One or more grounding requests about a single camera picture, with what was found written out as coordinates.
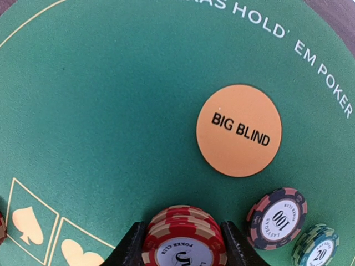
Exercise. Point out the brown 100 poker chips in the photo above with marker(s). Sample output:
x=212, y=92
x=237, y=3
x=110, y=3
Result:
x=276, y=219

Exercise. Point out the orange big blind button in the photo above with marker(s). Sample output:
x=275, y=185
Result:
x=239, y=131

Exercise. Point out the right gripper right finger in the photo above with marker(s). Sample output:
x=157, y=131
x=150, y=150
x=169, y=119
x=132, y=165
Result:
x=239, y=251

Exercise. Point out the red chips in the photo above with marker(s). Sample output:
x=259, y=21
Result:
x=3, y=229
x=183, y=235

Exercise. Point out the round green poker mat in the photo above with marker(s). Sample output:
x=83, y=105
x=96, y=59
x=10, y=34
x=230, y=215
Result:
x=99, y=106

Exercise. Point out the green chip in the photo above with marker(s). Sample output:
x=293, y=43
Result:
x=316, y=246

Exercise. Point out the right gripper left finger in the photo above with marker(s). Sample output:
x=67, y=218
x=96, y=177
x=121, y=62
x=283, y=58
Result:
x=128, y=251

